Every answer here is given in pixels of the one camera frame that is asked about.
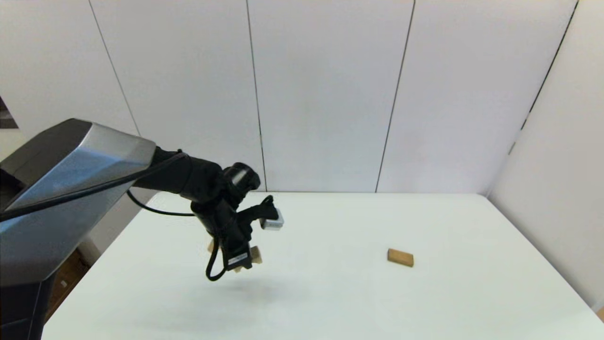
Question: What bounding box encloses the brown cardboard box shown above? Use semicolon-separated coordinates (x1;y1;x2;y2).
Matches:
45;249;90;322

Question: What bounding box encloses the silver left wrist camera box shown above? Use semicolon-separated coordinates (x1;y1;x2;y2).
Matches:
260;210;285;231

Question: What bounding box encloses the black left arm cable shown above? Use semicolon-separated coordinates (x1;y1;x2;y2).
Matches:
0;150;228;282

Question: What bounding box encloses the arched wooden building block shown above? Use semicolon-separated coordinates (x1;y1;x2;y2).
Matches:
234;246;263;274

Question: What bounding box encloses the rectangular wooden building block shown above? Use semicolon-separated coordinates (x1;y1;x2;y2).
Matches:
387;248;414;268

